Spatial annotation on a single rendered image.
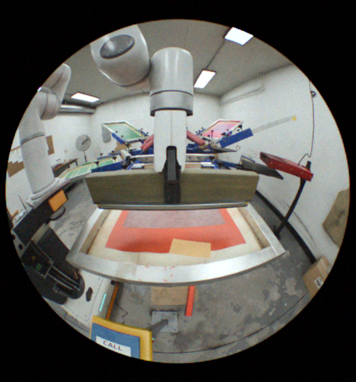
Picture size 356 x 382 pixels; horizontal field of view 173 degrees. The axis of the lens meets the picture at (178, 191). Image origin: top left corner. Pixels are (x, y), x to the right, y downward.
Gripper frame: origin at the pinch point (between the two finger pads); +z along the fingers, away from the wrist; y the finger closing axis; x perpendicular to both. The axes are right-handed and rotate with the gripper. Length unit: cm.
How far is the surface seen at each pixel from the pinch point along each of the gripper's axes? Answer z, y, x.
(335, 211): 26, 14, 193
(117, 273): 11.2, 14.4, -11.8
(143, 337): 14.9, 27.9, -6.4
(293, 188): 43, -77, 201
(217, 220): 14.6, -4.5, 14.8
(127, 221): 14.7, -5.1, -15.6
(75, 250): 11.3, 11.4, -26.6
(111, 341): 13.3, 30.3, -12.0
